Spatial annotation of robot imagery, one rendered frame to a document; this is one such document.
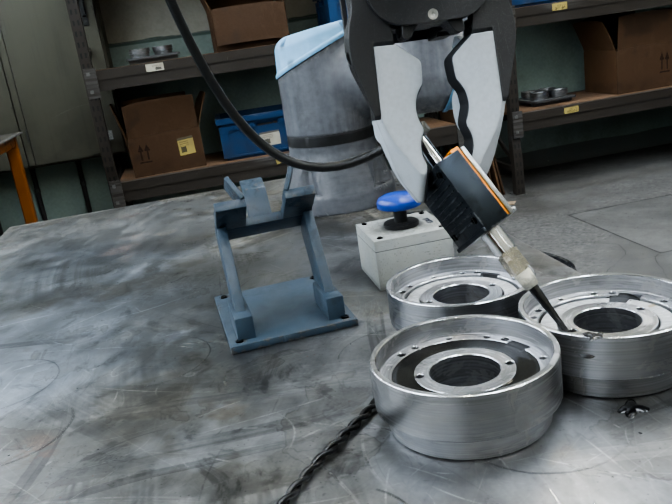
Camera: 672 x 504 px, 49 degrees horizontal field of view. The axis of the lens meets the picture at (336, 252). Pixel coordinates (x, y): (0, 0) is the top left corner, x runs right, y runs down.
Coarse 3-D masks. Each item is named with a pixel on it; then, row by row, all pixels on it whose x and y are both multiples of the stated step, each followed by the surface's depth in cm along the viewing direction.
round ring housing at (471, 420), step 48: (432, 336) 46; (480, 336) 46; (528, 336) 44; (384, 384) 39; (432, 384) 41; (480, 384) 40; (528, 384) 37; (432, 432) 38; (480, 432) 37; (528, 432) 39
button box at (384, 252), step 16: (368, 224) 69; (384, 224) 67; (400, 224) 66; (416, 224) 66; (432, 224) 66; (368, 240) 66; (384, 240) 64; (400, 240) 64; (416, 240) 64; (432, 240) 64; (448, 240) 65; (368, 256) 67; (384, 256) 64; (400, 256) 64; (416, 256) 65; (432, 256) 65; (448, 256) 65; (368, 272) 68; (384, 272) 64; (384, 288) 65
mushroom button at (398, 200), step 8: (392, 192) 67; (400, 192) 67; (384, 200) 66; (392, 200) 65; (400, 200) 65; (408, 200) 65; (384, 208) 65; (392, 208) 65; (400, 208) 65; (408, 208) 65; (400, 216) 66
